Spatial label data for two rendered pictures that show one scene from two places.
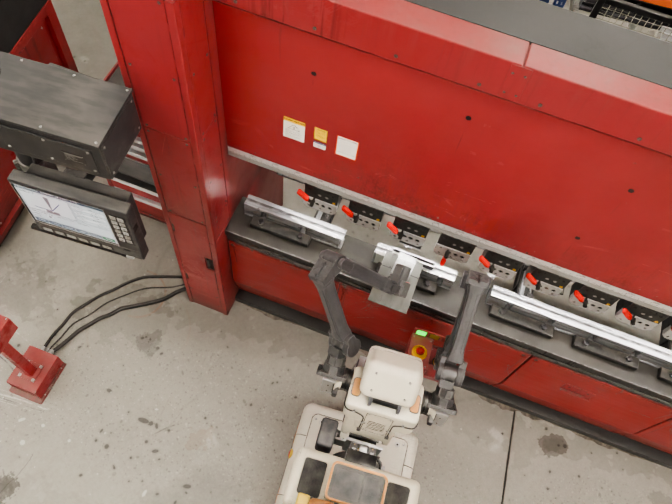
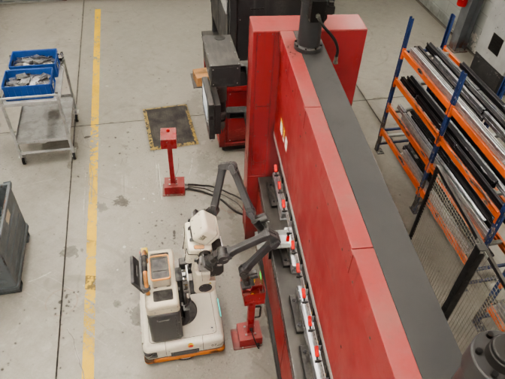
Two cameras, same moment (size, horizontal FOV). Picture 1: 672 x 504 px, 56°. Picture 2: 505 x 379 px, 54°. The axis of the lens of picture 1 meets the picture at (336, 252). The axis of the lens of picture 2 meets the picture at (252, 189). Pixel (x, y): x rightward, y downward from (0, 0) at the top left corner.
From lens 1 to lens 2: 2.65 m
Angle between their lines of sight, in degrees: 43
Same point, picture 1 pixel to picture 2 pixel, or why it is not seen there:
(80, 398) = (172, 207)
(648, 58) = (349, 140)
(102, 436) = (159, 222)
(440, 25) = (304, 83)
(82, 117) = (219, 59)
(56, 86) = (226, 50)
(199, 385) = not seen: hidden behind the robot
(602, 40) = (346, 125)
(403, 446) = (212, 331)
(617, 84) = (322, 134)
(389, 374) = (200, 218)
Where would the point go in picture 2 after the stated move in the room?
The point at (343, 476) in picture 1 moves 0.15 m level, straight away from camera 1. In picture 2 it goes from (162, 261) to (182, 264)
